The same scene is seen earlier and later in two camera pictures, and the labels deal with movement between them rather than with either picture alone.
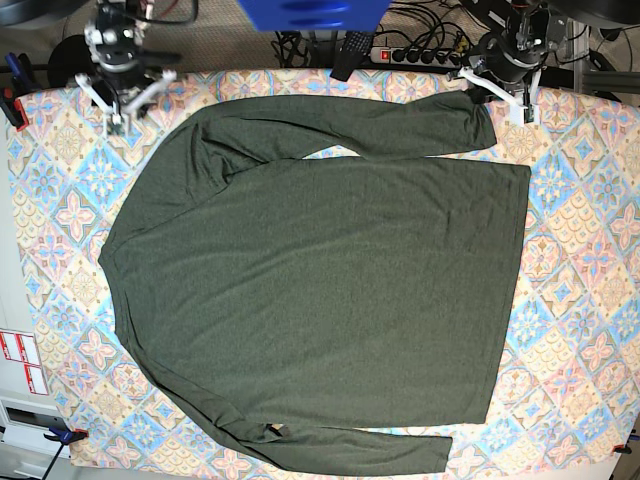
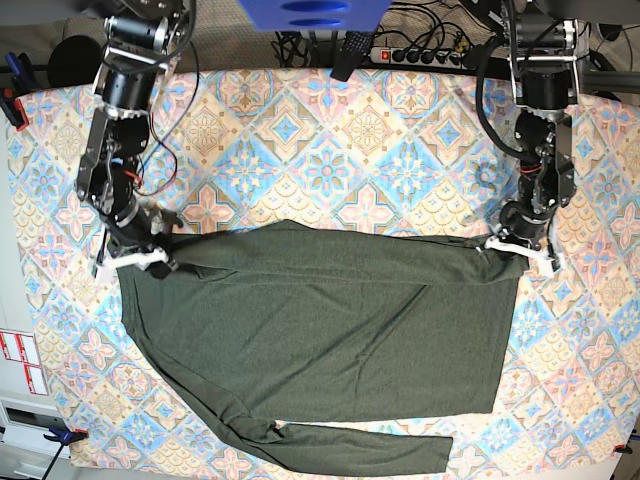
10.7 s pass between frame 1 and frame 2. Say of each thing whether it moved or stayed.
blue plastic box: stayed
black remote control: stayed
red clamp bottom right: stayed
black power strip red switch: stayed
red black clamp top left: stayed
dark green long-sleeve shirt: moved
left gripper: moved
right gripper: moved
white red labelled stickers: stayed
